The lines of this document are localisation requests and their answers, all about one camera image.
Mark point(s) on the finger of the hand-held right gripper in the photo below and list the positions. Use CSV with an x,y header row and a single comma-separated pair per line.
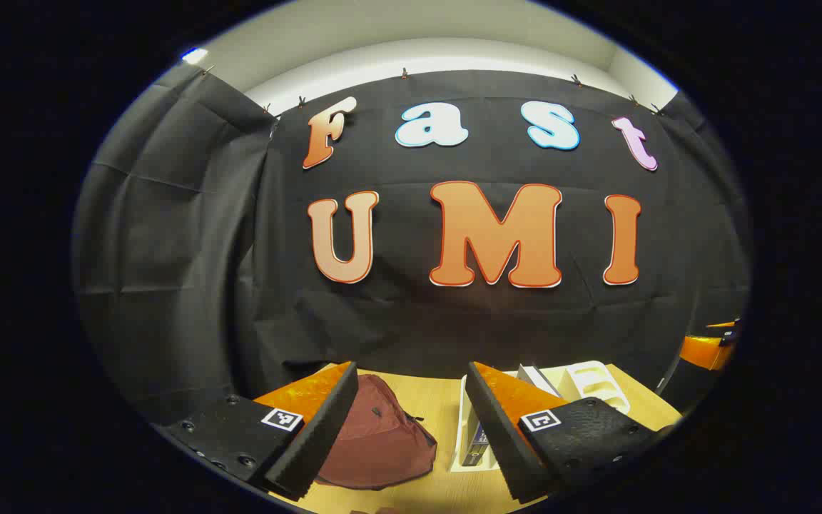
x,y
703,351

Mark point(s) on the black backdrop cloth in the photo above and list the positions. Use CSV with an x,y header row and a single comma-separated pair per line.
x,y
411,321

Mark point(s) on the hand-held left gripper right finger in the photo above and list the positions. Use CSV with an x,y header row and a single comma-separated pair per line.
x,y
500,435

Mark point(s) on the white portrait cover book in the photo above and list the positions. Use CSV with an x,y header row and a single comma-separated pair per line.
x,y
534,377

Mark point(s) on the blue book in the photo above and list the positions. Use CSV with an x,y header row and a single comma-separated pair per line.
x,y
479,437

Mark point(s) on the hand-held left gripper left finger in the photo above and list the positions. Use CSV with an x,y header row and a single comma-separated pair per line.
x,y
325,435

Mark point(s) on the maroon schoolbag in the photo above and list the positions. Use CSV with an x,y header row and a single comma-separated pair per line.
x,y
382,442

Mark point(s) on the white bookshelf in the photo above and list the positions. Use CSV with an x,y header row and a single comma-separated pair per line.
x,y
600,385

